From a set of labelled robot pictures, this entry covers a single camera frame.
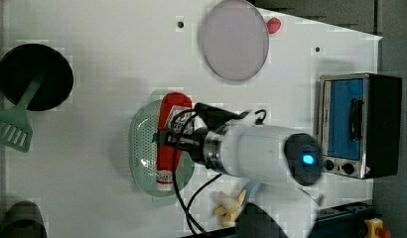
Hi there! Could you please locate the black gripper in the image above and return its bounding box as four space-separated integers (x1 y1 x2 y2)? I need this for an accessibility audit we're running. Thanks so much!
153 127 208 166

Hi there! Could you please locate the red plush ketchup bottle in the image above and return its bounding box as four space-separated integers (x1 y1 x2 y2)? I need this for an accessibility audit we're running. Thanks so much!
156 92 193 191

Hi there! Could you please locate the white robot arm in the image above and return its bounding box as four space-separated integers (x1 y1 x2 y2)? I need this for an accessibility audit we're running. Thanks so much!
153 125 323 238

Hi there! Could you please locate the green oval strainer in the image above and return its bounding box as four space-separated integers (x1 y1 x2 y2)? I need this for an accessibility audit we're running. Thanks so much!
129 99 195 197

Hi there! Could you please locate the blue bowl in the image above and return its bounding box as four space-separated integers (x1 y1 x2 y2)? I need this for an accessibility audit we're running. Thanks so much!
242 181 261 202

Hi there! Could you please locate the yellow banana peel toy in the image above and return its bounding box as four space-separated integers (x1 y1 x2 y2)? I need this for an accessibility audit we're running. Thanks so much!
213 190 247 228

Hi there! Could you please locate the grey round plate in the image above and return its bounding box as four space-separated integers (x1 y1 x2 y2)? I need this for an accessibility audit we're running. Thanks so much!
201 0 269 80

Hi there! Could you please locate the pink strawberry toy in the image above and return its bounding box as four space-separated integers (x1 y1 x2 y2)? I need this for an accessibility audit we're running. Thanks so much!
267 17 281 35

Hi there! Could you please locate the black toaster oven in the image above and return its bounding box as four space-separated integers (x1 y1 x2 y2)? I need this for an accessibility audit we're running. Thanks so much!
318 73 402 179

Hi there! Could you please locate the green spatula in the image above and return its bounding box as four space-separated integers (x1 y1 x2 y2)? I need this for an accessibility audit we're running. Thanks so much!
0 77 42 153

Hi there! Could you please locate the grey cylinder container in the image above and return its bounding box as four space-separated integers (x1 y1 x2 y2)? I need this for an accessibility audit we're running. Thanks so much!
0 200 48 238

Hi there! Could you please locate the black round object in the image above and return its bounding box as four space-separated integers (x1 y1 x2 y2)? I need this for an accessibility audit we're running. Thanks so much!
0 44 74 111

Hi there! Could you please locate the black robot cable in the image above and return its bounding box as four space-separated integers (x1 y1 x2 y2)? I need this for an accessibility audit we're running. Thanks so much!
168 108 269 236

